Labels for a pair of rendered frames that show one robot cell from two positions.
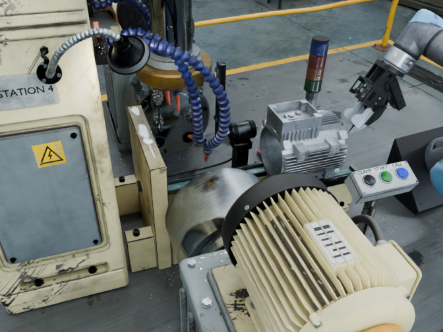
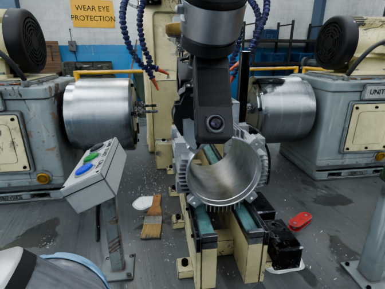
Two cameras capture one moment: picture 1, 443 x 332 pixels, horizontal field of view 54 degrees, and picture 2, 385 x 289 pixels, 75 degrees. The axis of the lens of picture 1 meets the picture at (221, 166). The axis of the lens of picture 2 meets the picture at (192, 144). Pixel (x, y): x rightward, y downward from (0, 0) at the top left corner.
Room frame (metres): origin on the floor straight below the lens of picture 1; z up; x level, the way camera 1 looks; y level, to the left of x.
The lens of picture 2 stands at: (1.15, -0.79, 1.25)
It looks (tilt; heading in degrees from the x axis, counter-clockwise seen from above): 20 degrees down; 102
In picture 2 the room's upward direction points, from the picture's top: straight up
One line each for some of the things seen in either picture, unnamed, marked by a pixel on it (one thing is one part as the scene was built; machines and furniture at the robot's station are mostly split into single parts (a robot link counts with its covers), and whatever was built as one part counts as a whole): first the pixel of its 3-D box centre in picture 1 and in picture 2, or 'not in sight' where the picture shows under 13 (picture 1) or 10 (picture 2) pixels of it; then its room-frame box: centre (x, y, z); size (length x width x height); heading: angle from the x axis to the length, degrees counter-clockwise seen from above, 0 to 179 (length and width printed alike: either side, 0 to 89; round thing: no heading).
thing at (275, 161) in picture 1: (300, 146); (213, 155); (1.08, -0.24, 1.01); 0.20 x 0.19 x 0.19; 111
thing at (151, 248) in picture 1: (136, 189); (188, 119); (0.90, 0.23, 0.97); 0.30 x 0.11 x 0.34; 21
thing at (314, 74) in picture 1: (315, 71); not in sight; (1.43, -0.32, 1.10); 0.06 x 0.06 x 0.04
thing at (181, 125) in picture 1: (163, 102); (279, 109); (1.27, 0.20, 1.04); 0.41 x 0.25 x 0.25; 21
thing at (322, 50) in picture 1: (319, 47); not in sight; (1.43, -0.32, 1.19); 0.06 x 0.06 x 0.04
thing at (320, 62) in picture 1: (317, 59); not in sight; (1.43, -0.32, 1.14); 0.06 x 0.06 x 0.04
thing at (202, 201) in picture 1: (237, 253); (91, 116); (0.63, -0.04, 1.04); 0.37 x 0.25 x 0.25; 21
